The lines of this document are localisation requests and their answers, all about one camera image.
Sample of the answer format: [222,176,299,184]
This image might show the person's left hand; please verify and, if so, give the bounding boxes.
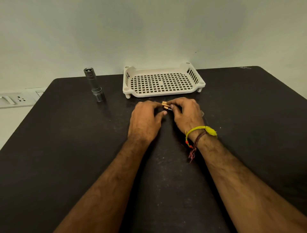
[127,100,168,145]

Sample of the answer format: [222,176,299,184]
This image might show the person's right hand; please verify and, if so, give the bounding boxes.
[166,97,206,142]

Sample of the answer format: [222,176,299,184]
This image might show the person's right forearm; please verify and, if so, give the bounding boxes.
[189,131,307,233]

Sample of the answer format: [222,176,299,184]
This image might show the person's left forearm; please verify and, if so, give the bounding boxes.
[53,138,154,233]

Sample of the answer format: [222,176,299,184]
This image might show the white perforated plastic tray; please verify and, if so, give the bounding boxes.
[122,62,206,99]

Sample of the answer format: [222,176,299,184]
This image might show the yellow thread wristband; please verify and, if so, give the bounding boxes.
[185,126,218,149]

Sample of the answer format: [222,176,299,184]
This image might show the maroon thread wristband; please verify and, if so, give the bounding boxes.
[188,131,208,164]

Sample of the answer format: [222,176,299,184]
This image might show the grey metal flashlight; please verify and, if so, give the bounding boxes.
[83,67,106,103]

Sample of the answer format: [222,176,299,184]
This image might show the white wall switch panel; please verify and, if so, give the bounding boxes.
[0,87,46,109]

